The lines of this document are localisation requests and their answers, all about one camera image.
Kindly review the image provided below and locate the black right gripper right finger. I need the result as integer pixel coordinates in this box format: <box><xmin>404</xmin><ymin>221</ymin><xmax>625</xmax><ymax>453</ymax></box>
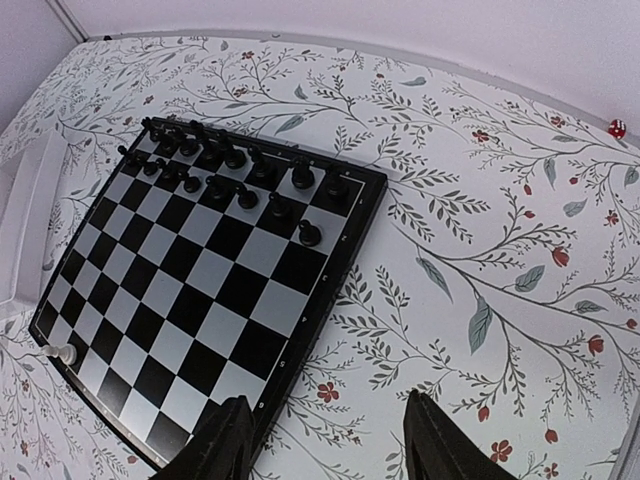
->
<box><xmin>403</xmin><ymin>390</ymin><xmax>515</xmax><ymax>480</ymax></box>

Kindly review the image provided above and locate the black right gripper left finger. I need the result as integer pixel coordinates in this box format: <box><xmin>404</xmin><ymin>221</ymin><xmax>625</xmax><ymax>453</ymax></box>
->
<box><xmin>169</xmin><ymin>396</ymin><xmax>254</xmax><ymax>479</ymax></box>

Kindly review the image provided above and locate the black and silver chessboard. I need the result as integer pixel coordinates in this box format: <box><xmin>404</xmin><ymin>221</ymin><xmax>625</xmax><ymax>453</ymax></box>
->
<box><xmin>29</xmin><ymin>125</ymin><xmax>387</xmax><ymax>468</ymax></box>

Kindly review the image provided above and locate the white chess piece corner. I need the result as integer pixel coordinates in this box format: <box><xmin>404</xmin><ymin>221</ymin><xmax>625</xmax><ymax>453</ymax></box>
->
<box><xmin>40</xmin><ymin>343</ymin><xmax>78</xmax><ymax>366</ymax></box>

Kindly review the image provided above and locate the white plastic tray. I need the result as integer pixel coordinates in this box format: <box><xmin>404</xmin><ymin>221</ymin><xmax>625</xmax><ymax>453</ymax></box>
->
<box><xmin>1</xmin><ymin>129</ymin><xmax>68</xmax><ymax>317</ymax></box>

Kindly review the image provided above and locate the black chess pawns row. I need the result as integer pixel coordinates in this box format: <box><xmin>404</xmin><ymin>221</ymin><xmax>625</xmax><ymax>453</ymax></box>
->
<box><xmin>117</xmin><ymin>146</ymin><xmax>322</xmax><ymax>247</ymax></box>

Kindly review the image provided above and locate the black chess pieces back row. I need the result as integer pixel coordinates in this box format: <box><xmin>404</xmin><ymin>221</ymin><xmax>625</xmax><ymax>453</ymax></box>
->
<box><xmin>142</xmin><ymin>118</ymin><xmax>349</xmax><ymax>202</ymax></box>

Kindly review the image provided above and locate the small red die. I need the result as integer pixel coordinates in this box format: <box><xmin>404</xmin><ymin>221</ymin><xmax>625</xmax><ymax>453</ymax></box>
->
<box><xmin>608</xmin><ymin>119</ymin><xmax>627</xmax><ymax>139</ymax></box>

